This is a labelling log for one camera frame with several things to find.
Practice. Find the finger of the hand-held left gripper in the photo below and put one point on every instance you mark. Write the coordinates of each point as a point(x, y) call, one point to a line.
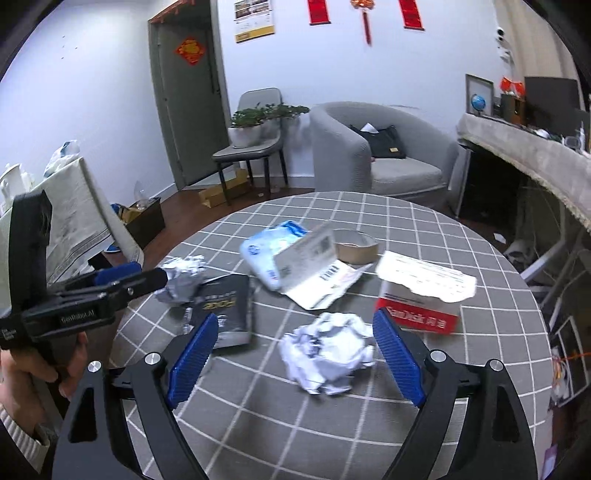
point(117, 273)
point(147, 280)

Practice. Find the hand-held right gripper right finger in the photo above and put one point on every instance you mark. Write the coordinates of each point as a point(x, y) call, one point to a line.
point(399, 360)

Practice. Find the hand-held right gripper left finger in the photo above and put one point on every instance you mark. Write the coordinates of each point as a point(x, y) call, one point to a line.
point(191, 364)

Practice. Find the silver paper ball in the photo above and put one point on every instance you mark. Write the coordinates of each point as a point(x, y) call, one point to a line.
point(182, 277)

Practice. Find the white paper ball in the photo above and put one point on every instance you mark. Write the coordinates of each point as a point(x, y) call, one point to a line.
point(323, 355)

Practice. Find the brown tape roll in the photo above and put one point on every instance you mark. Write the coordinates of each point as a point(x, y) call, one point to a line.
point(355, 254)

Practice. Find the torn white printed packaging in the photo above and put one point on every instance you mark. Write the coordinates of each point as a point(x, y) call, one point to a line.
point(309, 261)

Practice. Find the person's left forearm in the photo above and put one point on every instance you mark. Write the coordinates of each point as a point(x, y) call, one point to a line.
point(18, 436)

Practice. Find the person's left hand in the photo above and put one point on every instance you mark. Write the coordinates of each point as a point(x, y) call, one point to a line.
point(27, 369)

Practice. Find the dark brown open box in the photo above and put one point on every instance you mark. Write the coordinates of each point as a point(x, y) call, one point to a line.
point(147, 224)

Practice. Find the table with beige cloth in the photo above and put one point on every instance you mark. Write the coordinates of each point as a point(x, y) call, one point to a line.
point(74, 221)

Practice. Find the red and white cardboard box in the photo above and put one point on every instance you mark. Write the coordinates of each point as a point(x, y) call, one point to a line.
point(415, 295)

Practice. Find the black glossy packet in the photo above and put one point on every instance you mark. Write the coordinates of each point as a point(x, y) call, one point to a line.
point(228, 302)

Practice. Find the white plastic bag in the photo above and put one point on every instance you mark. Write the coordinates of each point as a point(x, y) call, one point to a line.
point(62, 157)

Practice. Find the flat cardboard box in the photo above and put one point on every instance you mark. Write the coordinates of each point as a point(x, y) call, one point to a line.
point(217, 194)

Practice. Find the round table with checked cloth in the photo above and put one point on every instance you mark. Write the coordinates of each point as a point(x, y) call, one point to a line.
point(277, 438)

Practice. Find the blue and white tissue pack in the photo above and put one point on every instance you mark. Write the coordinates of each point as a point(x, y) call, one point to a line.
point(261, 254)

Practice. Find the grey dining chair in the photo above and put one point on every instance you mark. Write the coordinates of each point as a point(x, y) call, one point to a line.
point(240, 152)

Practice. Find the grey door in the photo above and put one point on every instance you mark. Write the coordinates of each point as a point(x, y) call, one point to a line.
point(194, 120)

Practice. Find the potted plant in white pot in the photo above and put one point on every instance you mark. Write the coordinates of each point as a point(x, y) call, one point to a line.
point(244, 136)

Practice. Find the black bag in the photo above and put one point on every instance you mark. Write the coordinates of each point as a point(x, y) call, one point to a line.
point(383, 143)

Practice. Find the grey armchair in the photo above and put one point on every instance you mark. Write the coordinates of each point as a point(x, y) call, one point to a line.
point(341, 147)

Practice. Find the red diamond door decoration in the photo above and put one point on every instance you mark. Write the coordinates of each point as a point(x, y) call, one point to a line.
point(189, 51)

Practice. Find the white paper sheet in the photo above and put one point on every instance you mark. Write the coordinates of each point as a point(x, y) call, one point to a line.
point(371, 128)

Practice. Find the beige fringed counter cloth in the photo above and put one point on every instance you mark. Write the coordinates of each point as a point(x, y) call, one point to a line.
point(526, 152)

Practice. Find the small blue globe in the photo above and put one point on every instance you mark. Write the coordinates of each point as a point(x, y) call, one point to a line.
point(478, 102)

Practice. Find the brown wooden box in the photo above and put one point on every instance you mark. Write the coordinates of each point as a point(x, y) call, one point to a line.
point(512, 110)

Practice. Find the black monitor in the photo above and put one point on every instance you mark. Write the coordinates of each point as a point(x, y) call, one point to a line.
point(551, 99)

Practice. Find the beige curtain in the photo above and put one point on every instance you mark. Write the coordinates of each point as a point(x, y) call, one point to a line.
point(531, 41)

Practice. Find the wall calendar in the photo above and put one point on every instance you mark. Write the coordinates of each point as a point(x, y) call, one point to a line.
point(254, 21)

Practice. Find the grey picture frame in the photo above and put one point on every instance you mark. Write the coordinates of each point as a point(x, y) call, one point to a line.
point(480, 85)

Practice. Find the red wall banner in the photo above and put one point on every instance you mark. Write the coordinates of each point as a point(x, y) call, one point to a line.
point(317, 11)
point(411, 14)

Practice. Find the red knot wall ornament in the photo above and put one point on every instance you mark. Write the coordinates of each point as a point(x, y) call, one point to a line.
point(365, 23)

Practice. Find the white security camera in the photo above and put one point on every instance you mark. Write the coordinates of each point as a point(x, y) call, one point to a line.
point(500, 36)

